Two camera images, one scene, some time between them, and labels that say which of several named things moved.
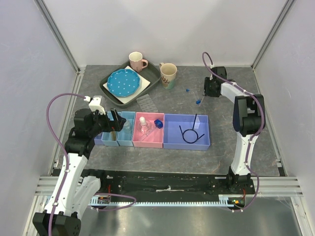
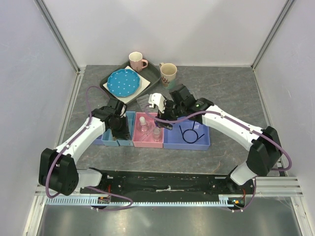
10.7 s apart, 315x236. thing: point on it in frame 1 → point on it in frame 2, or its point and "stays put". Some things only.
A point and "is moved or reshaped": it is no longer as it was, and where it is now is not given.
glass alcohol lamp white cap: x=143 y=127 stays put
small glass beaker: x=127 y=127 is moved or reshaped
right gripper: x=207 y=81 → x=165 y=116
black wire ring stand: x=191 y=129 stays put
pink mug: x=136 y=61 stays put
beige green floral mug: x=168 y=72 stays put
